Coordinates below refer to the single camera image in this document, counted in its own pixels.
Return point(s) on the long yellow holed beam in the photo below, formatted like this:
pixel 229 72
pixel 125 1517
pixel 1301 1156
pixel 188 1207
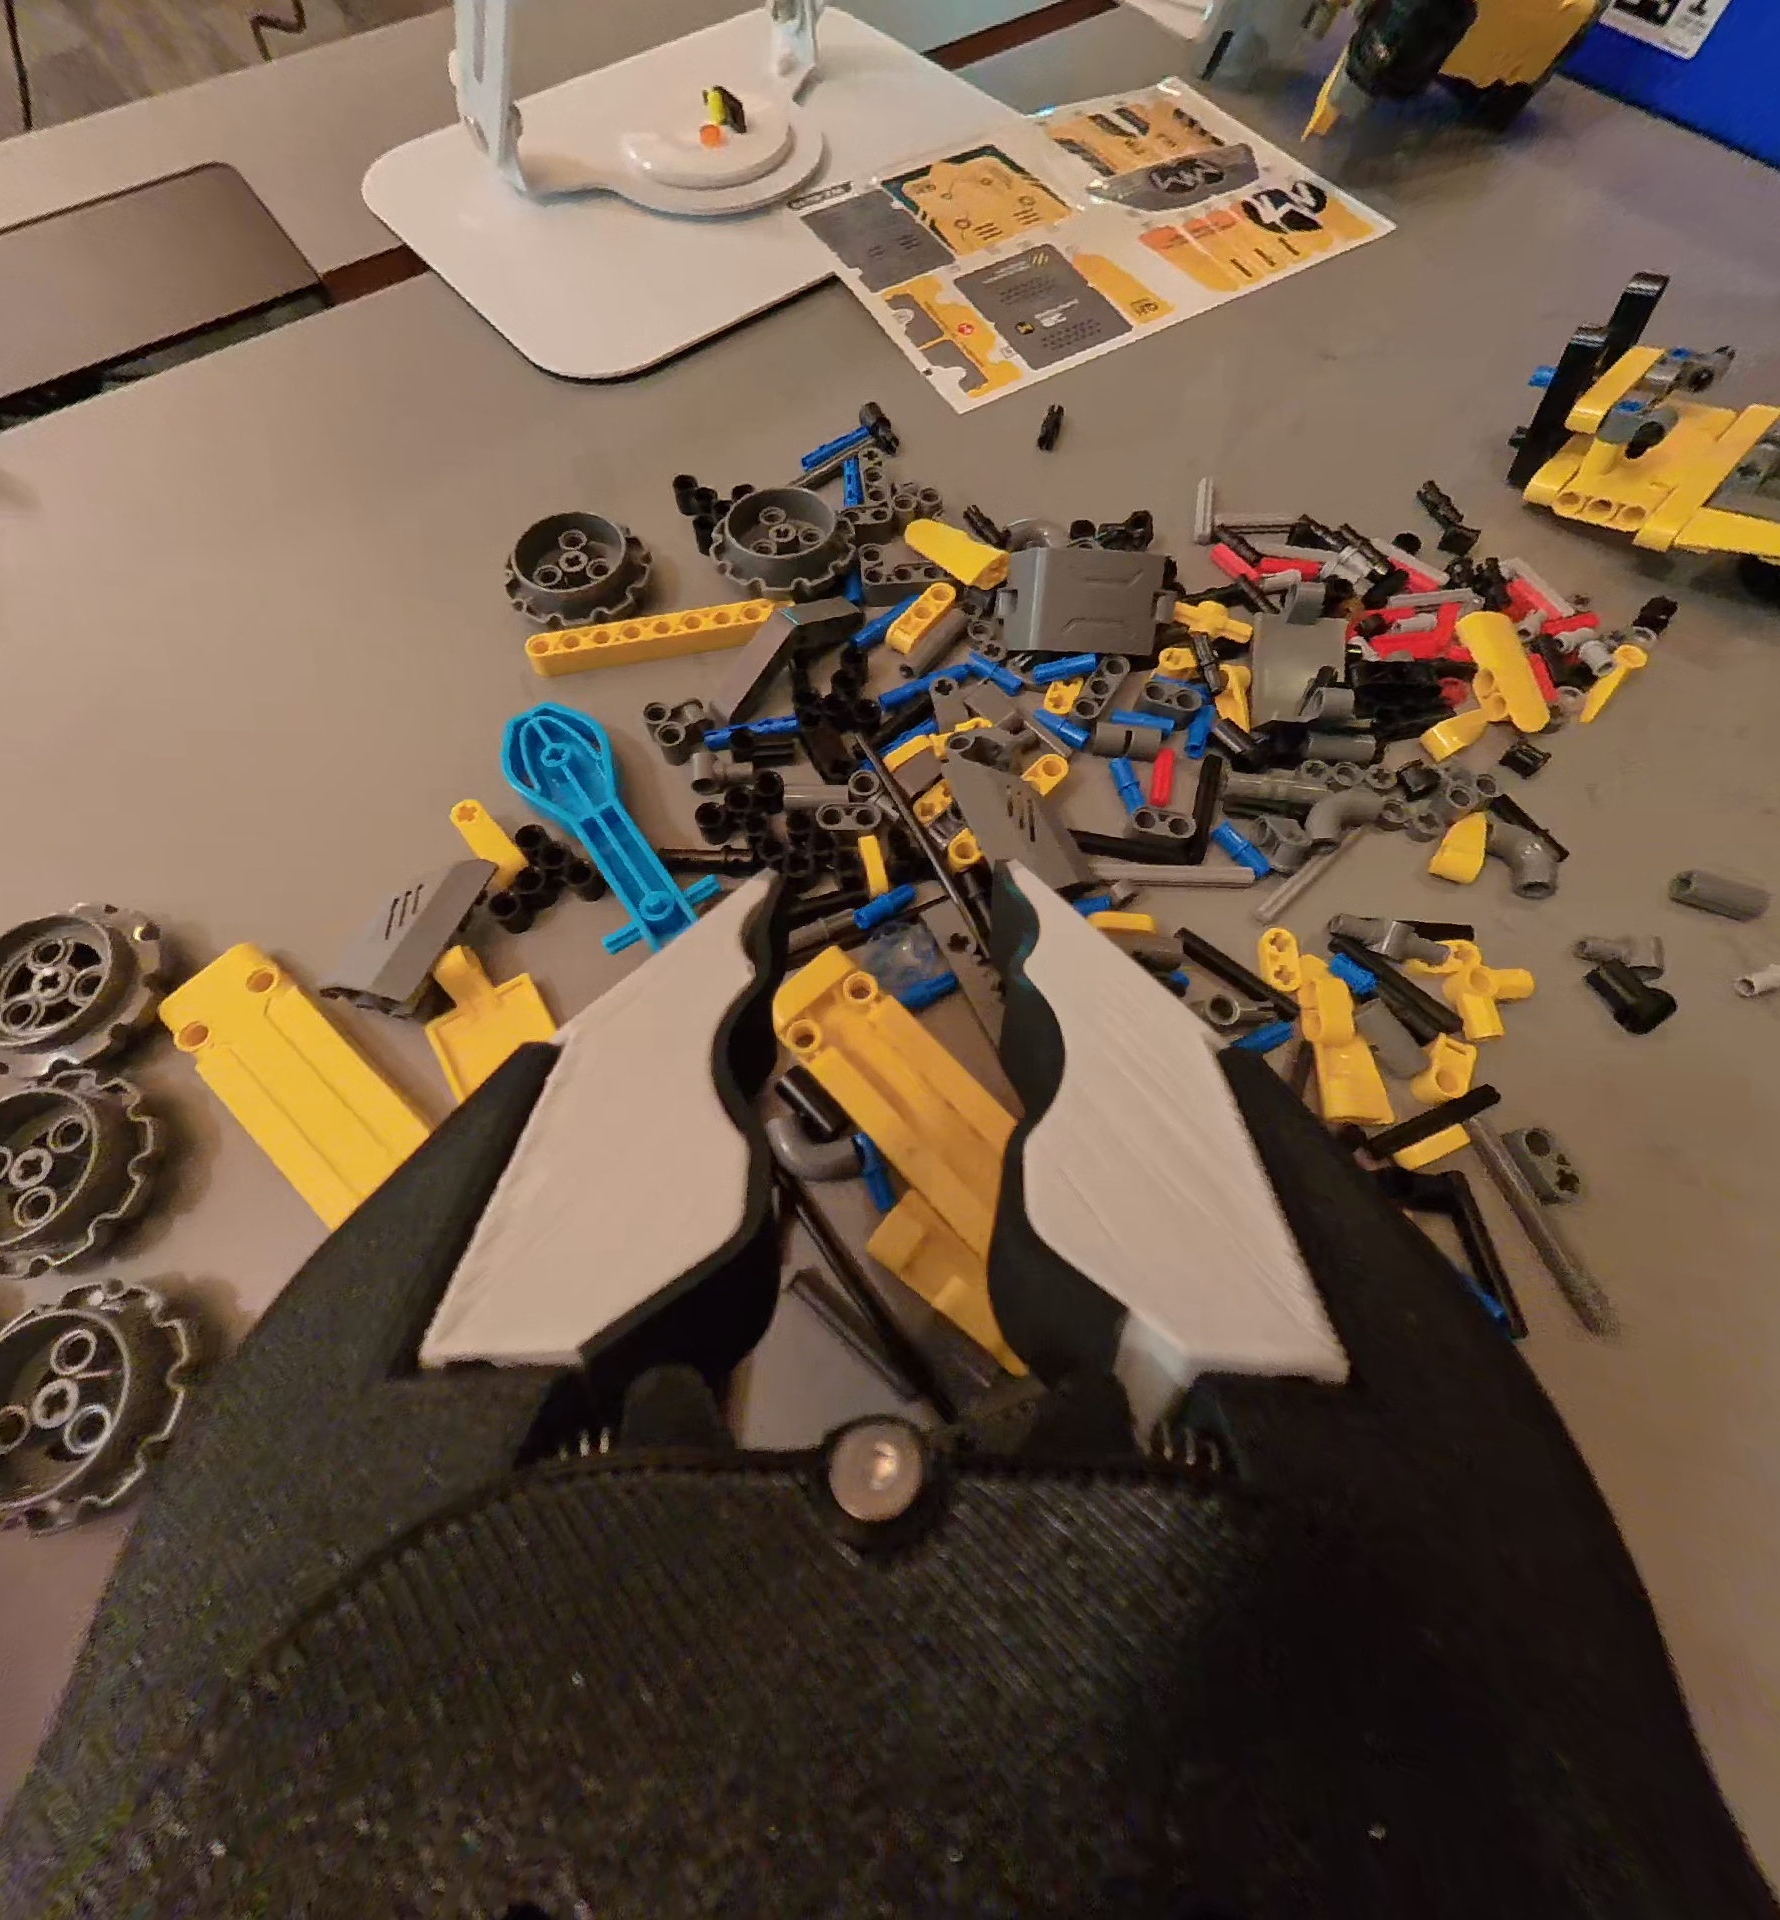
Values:
pixel 650 638

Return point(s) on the pile of small toy building parts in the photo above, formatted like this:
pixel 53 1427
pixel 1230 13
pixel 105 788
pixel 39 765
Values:
pixel 1279 644

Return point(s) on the yellow grey sticker sheet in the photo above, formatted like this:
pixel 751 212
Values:
pixel 1071 269

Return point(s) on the white monitor stand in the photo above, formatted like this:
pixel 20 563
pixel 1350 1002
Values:
pixel 529 254

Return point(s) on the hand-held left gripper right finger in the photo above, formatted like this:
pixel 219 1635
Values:
pixel 1175 1187

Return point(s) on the small black yellow part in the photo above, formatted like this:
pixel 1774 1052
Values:
pixel 723 108

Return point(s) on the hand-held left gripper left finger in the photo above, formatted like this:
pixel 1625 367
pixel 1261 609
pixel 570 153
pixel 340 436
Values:
pixel 605 1169

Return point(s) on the dark grey tube connector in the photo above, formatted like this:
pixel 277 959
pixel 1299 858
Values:
pixel 1718 894

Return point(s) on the yellow toy wheel fork assembly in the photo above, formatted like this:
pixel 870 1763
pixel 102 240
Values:
pixel 1656 481

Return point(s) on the large yellow toy vehicle model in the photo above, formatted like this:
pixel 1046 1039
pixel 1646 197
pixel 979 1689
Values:
pixel 1506 38

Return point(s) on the grey toothed toy wheel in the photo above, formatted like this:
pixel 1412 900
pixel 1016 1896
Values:
pixel 36 1169
pixel 575 571
pixel 779 539
pixel 57 990
pixel 57 1403

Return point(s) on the long yellow panel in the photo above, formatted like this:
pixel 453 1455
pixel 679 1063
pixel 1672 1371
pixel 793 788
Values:
pixel 290 1080

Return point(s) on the grey black elbow connector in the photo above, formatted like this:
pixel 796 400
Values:
pixel 1633 997

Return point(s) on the blue panel with white label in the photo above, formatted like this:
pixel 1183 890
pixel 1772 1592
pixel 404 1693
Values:
pixel 1759 106

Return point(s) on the blue brick separator tool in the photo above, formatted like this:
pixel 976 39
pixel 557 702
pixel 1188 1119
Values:
pixel 590 810

